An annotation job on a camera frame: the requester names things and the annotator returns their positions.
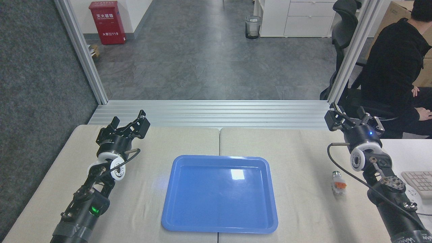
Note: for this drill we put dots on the person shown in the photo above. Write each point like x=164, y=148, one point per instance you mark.
x=391, y=67

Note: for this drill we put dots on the small flat cardboard piece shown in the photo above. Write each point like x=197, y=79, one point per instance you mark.
x=93, y=51

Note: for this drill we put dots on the large brown cardboard box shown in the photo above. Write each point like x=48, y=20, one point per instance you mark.
x=400, y=11

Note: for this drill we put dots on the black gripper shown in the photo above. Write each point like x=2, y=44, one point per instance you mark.
x=114, y=143
x=364, y=136

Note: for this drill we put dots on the blue plastic tray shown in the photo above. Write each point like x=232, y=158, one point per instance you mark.
x=219, y=199

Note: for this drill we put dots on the grey mesh waste bin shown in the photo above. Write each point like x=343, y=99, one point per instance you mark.
x=253, y=27

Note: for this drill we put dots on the silver aluminium post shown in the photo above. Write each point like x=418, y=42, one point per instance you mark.
x=352, y=54
x=82, y=54

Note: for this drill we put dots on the grey orange switch part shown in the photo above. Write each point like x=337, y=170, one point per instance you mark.
x=338, y=184

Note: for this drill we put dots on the white power strip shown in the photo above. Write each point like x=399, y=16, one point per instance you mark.
x=415, y=197

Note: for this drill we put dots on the red fire extinguisher box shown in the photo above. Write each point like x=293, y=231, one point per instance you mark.
x=107, y=23

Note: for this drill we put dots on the white drawer cabinet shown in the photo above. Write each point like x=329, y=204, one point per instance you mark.
x=297, y=18

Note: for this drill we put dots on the white computer keyboard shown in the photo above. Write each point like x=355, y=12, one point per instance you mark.
x=420, y=182

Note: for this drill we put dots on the brown cardboard box with print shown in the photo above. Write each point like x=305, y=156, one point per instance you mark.
x=425, y=72

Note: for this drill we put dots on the person's hand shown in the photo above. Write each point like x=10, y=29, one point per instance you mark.
x=415, y=91
x=423, y=113

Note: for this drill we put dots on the black office chair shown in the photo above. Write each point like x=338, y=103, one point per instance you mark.
x=344, y=30

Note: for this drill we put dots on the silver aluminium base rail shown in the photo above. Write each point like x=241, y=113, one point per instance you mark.
x=216, y=113

